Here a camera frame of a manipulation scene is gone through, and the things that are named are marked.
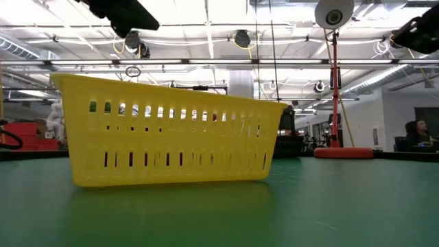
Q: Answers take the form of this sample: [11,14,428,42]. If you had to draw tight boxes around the dark monitor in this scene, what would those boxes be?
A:
[279,104,296,137]

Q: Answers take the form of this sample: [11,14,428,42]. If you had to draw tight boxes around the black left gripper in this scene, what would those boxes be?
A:
[73,0,161,38]

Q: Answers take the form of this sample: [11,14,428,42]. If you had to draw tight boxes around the yellow plastic basket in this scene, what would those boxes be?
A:
[50,72,288,188]

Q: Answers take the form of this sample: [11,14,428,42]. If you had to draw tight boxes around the black looped cable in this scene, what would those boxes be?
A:
[0,119,25,151]

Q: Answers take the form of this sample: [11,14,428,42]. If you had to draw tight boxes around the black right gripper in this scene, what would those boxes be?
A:
[391,5,439,54]

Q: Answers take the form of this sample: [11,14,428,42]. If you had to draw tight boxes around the red storage boxes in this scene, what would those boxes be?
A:
[2,122,60,152]

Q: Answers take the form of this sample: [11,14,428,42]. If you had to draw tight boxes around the red desk lamp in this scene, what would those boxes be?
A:
[313,0,375,160]

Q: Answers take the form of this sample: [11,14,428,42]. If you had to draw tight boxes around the black hanging ring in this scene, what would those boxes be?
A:
[125,65,142,78]

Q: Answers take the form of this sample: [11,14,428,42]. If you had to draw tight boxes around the black ceiling cable reel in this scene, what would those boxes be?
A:
[123,30,151,59]
[234,29,252,49]

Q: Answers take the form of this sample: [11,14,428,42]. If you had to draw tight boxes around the white figure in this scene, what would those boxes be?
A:
[45,98,67,141]

